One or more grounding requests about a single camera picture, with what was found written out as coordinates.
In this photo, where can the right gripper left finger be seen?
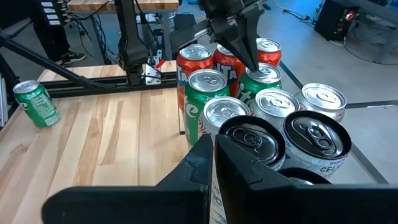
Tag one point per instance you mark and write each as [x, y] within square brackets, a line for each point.
[140, 205]

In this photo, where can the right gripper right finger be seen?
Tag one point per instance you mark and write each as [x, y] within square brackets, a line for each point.
[295, 205]

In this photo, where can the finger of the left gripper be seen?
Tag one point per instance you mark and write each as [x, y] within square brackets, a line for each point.
[255, 25]
[233, 37]

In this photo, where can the black computer tower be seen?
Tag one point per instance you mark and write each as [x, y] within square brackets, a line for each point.
[332, 18]

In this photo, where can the black box white labels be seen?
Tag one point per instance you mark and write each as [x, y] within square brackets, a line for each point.
[51, 12]

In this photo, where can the person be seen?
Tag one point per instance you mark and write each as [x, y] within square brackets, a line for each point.
[53, 37]

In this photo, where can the silver metal frame bracket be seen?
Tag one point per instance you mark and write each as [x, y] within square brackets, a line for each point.
[152, 74]

